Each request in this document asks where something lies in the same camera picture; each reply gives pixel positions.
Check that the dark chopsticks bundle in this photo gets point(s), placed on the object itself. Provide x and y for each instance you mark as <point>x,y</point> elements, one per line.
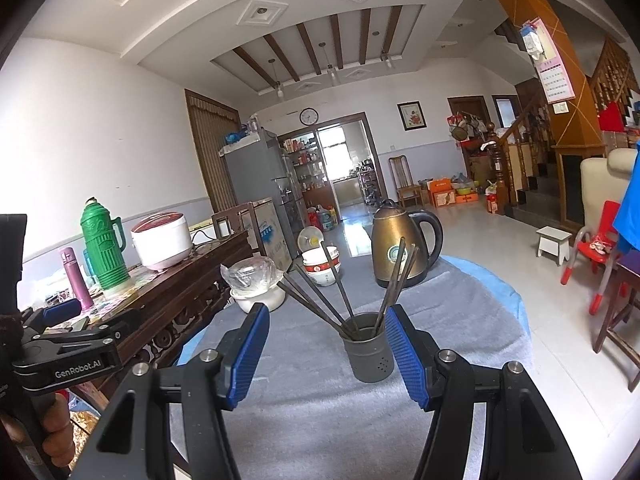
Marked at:
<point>310,306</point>

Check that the white rice cooker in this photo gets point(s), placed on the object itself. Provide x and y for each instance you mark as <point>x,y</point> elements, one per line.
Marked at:
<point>162,242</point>

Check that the white ceramic pot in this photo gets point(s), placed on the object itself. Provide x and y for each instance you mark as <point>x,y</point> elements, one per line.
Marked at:
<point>265,301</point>

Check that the wooden frame chair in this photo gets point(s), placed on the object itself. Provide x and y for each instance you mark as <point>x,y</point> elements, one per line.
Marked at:
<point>232,220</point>

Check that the orange cardboard boxes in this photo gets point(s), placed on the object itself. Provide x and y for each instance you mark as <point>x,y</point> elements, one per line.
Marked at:
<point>445,195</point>

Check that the patterned table mat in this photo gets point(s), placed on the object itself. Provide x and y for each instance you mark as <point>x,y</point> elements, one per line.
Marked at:
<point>125,285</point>

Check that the golden electric kettle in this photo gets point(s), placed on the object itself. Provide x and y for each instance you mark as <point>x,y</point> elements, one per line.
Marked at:
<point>386,262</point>

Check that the dark grey utensil holder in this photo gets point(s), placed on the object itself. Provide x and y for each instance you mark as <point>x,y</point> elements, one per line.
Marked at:
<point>367,360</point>

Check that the person's left hand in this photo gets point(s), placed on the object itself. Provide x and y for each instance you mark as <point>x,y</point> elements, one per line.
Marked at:
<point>59,430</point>

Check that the grey table cloth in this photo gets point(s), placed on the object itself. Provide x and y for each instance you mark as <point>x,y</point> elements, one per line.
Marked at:
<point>310,410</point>

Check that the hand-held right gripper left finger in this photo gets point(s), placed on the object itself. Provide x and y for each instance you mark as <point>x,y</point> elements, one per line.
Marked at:
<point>247,355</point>

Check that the green thermos jug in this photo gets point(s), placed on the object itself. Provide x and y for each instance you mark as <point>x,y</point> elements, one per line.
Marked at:
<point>102,250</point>

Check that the purple water bottle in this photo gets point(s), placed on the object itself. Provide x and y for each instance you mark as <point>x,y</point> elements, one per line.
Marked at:
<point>75,280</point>

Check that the round wall clock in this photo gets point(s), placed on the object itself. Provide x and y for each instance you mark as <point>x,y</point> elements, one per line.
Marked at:
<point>309,116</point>

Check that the framed wall picture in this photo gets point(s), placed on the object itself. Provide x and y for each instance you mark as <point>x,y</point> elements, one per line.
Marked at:
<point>412,116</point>

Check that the blue jacket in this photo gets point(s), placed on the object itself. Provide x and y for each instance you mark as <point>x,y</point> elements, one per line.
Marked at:
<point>630,210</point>

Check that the red plastic chair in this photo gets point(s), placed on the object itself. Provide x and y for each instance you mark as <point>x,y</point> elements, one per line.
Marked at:
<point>597,250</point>

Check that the dark wooden table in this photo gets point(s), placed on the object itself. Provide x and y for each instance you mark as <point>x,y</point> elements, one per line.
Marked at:
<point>625,310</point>

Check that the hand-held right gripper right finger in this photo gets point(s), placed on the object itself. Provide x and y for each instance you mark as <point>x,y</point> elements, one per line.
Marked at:
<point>407,355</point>

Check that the white bowl red band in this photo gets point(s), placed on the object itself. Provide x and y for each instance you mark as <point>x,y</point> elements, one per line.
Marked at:
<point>320,274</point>

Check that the orange wooden pillar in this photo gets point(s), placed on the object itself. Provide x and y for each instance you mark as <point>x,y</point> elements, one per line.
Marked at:
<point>565,125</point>

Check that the small white fan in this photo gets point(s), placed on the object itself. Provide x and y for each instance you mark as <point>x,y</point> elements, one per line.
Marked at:
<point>309,239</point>

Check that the grey refrigerator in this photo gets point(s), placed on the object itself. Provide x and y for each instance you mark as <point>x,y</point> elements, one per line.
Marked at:
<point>255,170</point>

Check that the dark carved wooden sideboard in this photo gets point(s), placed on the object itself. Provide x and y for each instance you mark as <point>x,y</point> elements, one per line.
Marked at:
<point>175,290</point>

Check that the blue table cover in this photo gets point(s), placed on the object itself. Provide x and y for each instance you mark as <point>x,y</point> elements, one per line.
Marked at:
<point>500,290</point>

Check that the white step stool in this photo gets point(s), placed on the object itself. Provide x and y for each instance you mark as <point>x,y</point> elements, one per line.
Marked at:
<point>552,240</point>

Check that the beige armchair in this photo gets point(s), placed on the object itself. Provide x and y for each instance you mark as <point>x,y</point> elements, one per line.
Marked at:
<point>597,185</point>

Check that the clear plastic bag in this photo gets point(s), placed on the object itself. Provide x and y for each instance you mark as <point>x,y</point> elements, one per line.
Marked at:
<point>247,275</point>

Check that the pink wall calendar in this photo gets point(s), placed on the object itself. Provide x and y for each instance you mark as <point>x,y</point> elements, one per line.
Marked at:
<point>552,75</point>

